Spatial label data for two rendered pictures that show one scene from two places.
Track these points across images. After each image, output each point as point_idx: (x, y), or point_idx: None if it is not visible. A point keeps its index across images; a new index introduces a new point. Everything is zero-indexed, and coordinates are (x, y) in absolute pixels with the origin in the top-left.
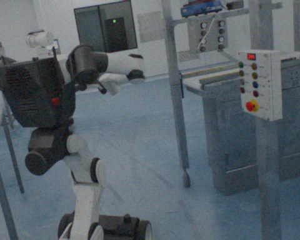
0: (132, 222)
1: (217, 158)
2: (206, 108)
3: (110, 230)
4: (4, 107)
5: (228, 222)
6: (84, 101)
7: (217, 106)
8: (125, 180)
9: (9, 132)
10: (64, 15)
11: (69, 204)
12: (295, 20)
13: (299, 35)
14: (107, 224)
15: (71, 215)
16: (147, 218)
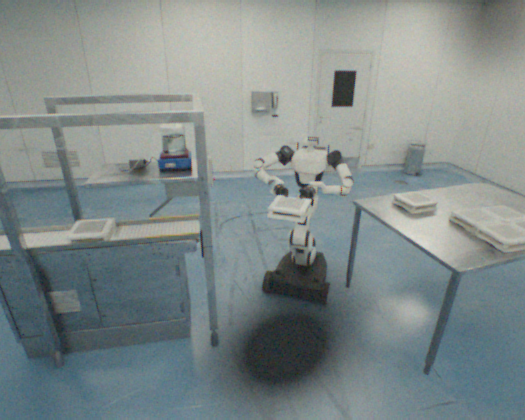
0: (274, 272)
1: (188, 294)
2: (184, 262)
3: (289, 273)
4: (442, 264)
5: (205, 301)
6: None
7: None
8: (283, 367)
9: (446, 306)
10: None
11: (344, 339)
12: (13, 213)
13: (21, 229)
14: (292, 276)
15: (320, 281)
16: (264, 312)
